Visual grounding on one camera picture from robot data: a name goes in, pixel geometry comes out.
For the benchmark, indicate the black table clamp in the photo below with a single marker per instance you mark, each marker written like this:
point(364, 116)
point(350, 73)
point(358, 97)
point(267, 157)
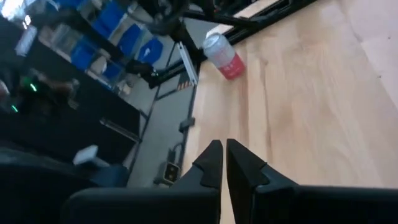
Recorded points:
point(186, 124)

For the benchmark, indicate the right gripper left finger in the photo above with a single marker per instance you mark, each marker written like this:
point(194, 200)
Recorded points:
point(174, 205)

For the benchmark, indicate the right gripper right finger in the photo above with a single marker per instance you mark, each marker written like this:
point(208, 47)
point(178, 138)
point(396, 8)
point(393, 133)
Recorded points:
point(280, 205)

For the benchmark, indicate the white and pink soda can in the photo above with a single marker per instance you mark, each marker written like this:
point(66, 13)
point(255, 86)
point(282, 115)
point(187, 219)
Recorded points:
point(224, 56)

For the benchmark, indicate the blue storage bin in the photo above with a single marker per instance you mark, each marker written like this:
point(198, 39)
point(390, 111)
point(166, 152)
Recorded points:
point(107, 15)
point(129, 39)
point(150, 51)
point(82, 54)

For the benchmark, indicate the black diagonal strut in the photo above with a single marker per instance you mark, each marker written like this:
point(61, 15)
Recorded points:
point(186, 37)

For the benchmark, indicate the metal storage rack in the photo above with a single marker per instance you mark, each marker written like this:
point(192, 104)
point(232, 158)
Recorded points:
point(102, 43)

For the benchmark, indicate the black metal rail frame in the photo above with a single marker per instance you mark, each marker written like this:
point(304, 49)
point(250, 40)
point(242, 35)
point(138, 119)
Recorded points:
point(264, 20)

